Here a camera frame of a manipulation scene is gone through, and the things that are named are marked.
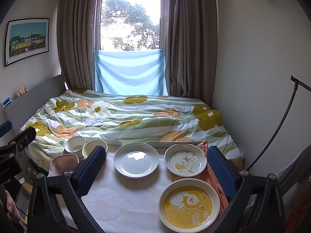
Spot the cream smooth bowl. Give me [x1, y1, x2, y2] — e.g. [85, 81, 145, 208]
[82, 139, 108, 159]

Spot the pink bowl with handles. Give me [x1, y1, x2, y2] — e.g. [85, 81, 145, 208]
[50, 153, 80, 177]

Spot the window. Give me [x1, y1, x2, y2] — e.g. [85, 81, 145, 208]
[96, 0, 170, 52]

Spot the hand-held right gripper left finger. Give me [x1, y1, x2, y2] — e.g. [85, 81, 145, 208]
[28, 146, 107, 233]

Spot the plain white plate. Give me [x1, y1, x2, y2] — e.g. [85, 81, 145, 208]
[114, 143, 159, 178]

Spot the grey cloth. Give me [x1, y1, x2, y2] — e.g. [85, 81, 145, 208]
[277, 148, 311, 187]

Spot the black curved cable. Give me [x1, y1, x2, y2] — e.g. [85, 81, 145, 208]
[245, 75, 311, 173]

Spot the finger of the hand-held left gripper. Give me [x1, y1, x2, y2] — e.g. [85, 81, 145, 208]
[0, 121, 12, 139]
[0, 127, 37, 155]

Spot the white duck print plate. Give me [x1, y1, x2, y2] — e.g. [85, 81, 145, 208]
[164, 144, 208, 177]

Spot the person's left hand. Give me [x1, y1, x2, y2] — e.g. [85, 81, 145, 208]
[0, 191, 21, 224]

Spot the orange zigzag cloth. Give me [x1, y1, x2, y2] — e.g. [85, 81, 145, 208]
[171, 141, 230, 207]

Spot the light blue window cloth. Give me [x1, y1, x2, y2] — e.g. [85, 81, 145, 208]
[94, 49, 169, 97]

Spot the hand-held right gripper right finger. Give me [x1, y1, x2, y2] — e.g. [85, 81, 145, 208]
[206, 146, 286, 233]

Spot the white ribbed ramekin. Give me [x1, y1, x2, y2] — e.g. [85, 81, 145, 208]
[65, 136, 86, 154]

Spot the yellow bear print plate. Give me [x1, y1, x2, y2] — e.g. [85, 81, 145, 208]
[158, 178, 221, 233]

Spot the floral striped blanket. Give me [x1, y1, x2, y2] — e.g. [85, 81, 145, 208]
[19, 89, 245, 173]

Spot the grey headboard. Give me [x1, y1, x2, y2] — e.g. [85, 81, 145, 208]
[5, 74, 66, 136]

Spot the white tablecloth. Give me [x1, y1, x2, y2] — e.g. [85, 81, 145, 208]
[47, 144, 234, 233]

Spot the framed houses picture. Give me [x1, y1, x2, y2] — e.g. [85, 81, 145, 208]
[4, 18, 50, 67]

